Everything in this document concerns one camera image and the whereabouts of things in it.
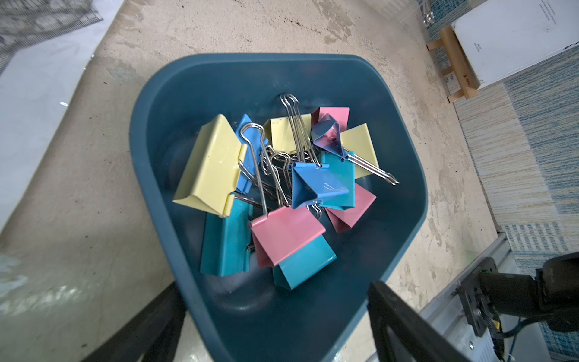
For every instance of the teal plastic storage box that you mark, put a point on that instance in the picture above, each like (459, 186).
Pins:
(245, 317)

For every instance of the yellow binder clip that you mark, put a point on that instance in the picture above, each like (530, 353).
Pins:
(212, 173)
(358, 140)
(279, 134)

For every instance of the white binder folder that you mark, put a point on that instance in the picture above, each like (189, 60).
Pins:
(502, 38)

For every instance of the pink binder clip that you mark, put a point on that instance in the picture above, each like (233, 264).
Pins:
(279, 234)
(339, 114)
(343, 221)

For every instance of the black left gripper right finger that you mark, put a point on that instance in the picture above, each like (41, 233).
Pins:
(400, 334)

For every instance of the wooden binder stand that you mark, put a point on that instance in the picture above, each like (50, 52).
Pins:
(459, 64)

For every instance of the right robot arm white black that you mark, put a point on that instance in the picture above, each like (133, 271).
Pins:
(498, 304)

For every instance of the white packaged item flat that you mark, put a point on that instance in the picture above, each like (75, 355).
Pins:
(45, 49)

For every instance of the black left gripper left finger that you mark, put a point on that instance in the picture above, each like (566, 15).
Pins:
(152, 335)

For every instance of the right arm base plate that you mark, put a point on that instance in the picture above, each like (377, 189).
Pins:
(476, 303)

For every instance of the blue binder clip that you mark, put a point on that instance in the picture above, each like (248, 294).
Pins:
(254, 135)
(312, 182)

